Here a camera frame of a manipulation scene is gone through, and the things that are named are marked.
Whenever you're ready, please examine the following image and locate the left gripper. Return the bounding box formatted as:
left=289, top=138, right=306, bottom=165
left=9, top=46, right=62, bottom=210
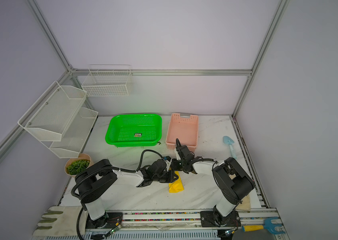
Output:
left=153, top=170, right=179, bottom=184

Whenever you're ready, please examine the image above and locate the yellow paper napkin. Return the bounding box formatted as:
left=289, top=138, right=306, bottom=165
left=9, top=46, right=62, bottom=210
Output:
left=169, top=171, right=184, bottom=193

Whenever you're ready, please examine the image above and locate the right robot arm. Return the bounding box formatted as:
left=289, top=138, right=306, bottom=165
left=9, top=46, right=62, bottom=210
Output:
left=172, top=145, right=255, bottom=228

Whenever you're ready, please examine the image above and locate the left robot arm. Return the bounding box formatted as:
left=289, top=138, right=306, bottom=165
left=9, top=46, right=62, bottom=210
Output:
left=71, top=159, right=179, bottom=223

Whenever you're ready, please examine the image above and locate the pink plastic basket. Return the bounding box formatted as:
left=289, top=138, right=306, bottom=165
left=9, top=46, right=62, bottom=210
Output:
left=166, top=113, right=199, bottom=152

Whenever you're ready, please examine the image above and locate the light blue garden trowel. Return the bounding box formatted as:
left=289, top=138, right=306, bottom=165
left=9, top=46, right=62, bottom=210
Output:
left=223, top=136, right=237, bottom=160

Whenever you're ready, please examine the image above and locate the green plastic basket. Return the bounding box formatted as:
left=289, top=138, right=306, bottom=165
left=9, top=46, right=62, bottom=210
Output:
left=105, top=114, right=163, bottom=148

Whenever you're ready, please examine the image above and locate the beige work glove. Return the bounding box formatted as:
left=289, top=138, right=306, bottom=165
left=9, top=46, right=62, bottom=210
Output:
left=236, top=195, right=251, bottom=212

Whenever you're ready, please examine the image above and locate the potted green succulent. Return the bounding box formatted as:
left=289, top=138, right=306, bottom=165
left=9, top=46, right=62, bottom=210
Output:
left=64, top=154, right=94, bottom=177

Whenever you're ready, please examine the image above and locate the blue yellow hand rake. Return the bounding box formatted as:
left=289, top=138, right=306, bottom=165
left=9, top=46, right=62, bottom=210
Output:
left=242, top=217, right=286, bottom=235

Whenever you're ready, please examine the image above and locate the green-striped white glove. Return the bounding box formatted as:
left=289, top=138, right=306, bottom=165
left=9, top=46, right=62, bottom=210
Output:
left=33, top=206, right=88, bottom=237

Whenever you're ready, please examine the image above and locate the white mesh two-tier shelf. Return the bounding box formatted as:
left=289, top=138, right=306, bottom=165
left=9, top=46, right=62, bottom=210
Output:
left=18, top=82, right=98, bottom=159

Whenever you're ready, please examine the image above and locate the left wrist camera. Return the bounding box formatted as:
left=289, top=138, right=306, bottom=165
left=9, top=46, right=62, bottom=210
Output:
left=163, top=156, right=172, bottom=171

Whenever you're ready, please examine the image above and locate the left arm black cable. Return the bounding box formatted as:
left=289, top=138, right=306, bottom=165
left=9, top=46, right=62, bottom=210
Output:
left=70, top=149, right=165, bottom=240

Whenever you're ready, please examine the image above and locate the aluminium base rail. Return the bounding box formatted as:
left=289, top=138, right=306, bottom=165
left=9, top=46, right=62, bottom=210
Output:
left=31, top=208, right=291, bottom=240

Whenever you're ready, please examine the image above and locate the white wire basket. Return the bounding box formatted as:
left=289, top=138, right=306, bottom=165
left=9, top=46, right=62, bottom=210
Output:
left=82, top=65, right=133, bottom=97

